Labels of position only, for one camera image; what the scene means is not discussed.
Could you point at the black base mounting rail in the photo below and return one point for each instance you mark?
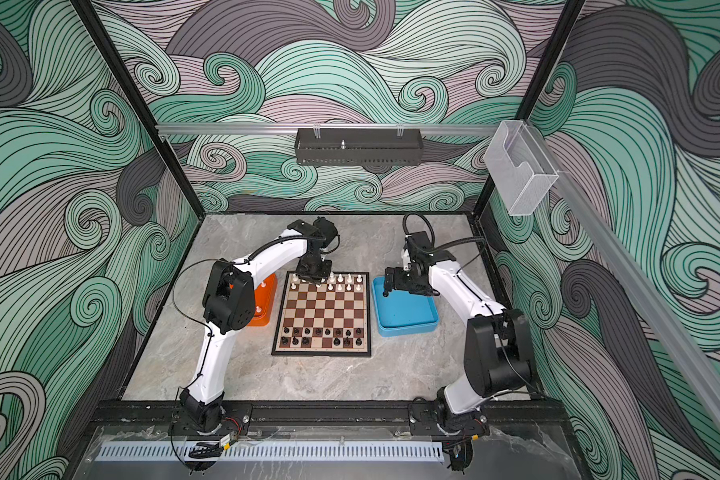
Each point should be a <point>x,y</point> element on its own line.
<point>417,414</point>

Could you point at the orange plastic tray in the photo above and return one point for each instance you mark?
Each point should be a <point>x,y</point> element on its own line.
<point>264,298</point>

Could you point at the white slotted cable duct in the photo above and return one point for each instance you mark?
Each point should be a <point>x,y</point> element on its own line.
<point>277,451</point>

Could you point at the clear acrylic wall holder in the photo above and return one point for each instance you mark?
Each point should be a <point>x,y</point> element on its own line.
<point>521,166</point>

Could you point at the aluminium rail wall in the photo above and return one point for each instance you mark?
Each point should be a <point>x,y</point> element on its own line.
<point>589,202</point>
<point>252,128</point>

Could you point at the aluminium rail right wall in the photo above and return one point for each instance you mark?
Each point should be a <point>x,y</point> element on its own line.
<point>589,202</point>

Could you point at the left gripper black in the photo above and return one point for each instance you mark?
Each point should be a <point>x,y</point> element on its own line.
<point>315,279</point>

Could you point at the blue plastic tray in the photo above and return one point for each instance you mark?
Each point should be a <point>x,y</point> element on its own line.
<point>402,313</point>

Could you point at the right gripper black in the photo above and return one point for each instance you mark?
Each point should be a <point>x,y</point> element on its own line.
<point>399,281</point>

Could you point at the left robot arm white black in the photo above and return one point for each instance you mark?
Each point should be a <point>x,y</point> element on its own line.
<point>229,305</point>

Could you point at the brown cream chess board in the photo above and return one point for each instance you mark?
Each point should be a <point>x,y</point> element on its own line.
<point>330,319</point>

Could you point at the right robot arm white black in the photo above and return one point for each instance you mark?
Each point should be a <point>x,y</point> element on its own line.
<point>498,353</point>

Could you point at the aluminium rail back wall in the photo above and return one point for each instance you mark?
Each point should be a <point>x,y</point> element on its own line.
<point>252,128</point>

